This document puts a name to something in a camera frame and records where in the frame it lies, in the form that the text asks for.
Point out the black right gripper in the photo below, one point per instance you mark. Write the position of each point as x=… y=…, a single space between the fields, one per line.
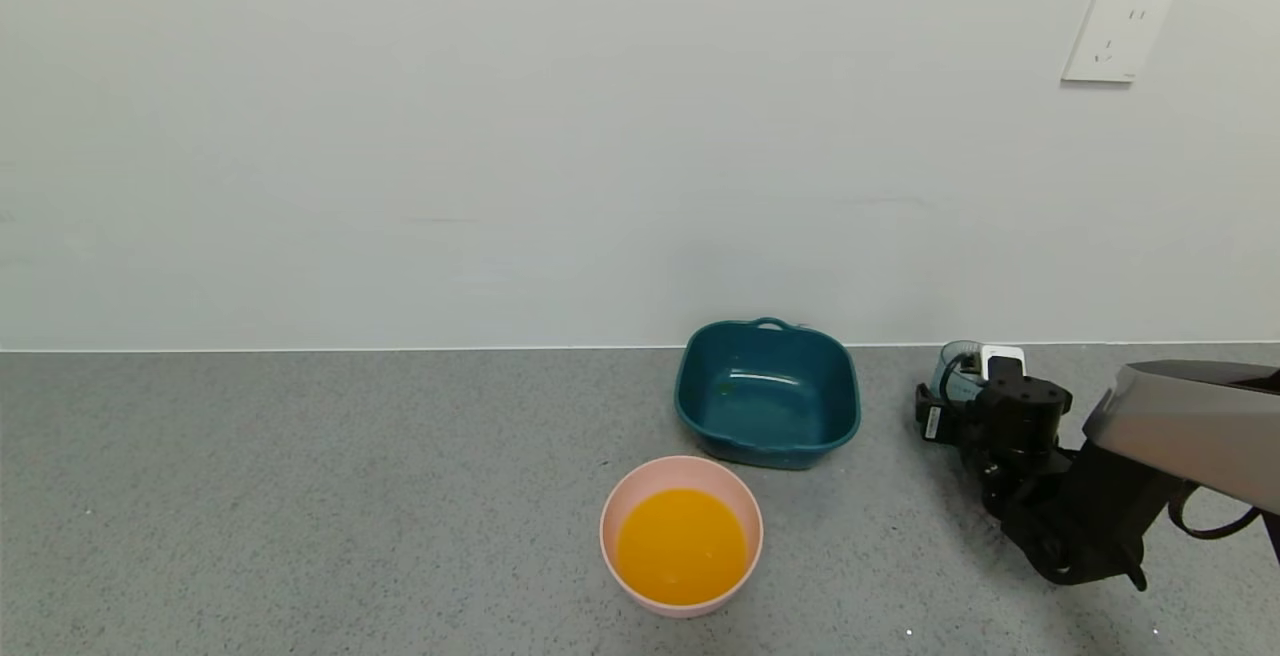
x=932 y=422

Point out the ribbed transparent plastic cup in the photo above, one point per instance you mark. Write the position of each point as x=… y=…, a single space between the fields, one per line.
x=960 y=354

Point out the orange juice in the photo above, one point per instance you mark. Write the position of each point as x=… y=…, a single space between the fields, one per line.
x=680 y=546

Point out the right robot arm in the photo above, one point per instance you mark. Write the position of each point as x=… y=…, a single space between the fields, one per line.
x=1170 y=426

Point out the pink round bowl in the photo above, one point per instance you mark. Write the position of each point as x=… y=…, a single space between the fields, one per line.
x=700 y=471

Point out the teal square plastic basin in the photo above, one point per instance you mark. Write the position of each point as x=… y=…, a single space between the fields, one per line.
x=765 y=406

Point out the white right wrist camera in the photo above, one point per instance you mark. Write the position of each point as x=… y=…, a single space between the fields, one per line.
x=1003 y=356

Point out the white wall socket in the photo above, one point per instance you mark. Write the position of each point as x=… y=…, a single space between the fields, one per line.
x=1115 y=36

